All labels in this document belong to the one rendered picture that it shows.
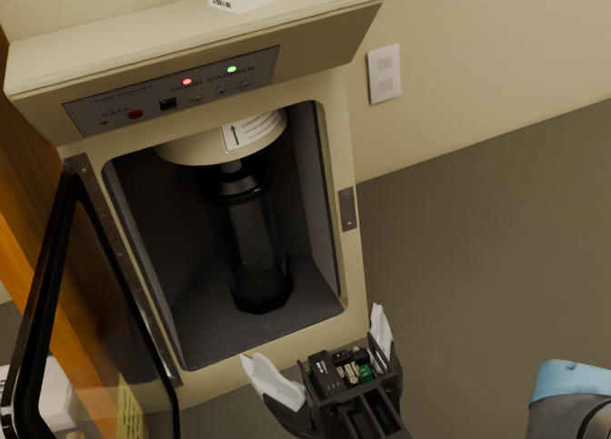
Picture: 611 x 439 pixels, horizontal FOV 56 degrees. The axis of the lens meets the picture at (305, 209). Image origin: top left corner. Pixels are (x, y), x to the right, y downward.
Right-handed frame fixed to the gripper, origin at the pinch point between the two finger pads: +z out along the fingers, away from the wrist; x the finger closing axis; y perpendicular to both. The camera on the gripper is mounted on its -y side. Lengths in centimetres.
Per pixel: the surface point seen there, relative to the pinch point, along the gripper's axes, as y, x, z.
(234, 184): 6.1, 1.0, 22.9
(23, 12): 34.0, 16.0, 16.5
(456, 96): -14, -57, 61
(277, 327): -17.6, 0.6, 18.7
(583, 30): -7, -90, 61
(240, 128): 15.5, -1.0, 19.3
